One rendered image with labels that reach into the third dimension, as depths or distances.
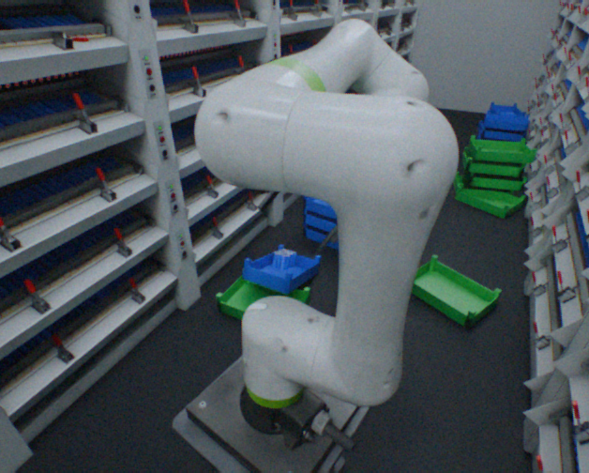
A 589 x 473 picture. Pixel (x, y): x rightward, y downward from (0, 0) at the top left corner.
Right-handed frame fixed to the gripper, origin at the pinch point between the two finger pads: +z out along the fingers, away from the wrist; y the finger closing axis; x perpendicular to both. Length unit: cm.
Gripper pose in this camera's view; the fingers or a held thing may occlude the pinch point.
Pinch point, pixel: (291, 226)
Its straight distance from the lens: 71.3
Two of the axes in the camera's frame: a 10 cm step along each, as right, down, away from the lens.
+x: 0.3, 2.1, 9.8
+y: 7.8, 6.1, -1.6
